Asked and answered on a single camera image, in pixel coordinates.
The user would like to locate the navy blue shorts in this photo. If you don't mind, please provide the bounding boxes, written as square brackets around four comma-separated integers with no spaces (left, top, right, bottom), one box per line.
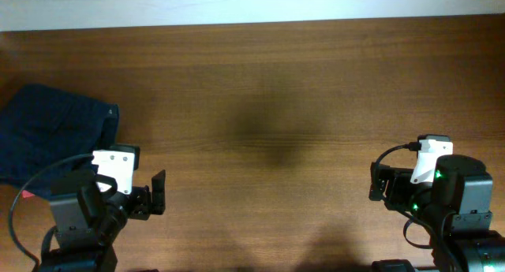
[1,84,119,188]

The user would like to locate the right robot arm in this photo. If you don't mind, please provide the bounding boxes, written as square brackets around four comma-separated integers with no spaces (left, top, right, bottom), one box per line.
[369,155,504,271]

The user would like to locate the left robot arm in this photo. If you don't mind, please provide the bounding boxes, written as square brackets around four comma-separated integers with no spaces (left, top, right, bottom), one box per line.
[39,144,166,272]

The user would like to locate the right black camera cable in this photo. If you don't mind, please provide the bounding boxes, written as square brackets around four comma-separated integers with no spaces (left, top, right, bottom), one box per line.
[371,142,465,272]

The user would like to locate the black camera cable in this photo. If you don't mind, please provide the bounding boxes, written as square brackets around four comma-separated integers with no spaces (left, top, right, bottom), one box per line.
[371,142,465,272]
[7,153,119,270]

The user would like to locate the left black camera cable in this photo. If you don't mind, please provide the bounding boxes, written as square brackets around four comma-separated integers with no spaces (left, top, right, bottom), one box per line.
[7,153,119,270]

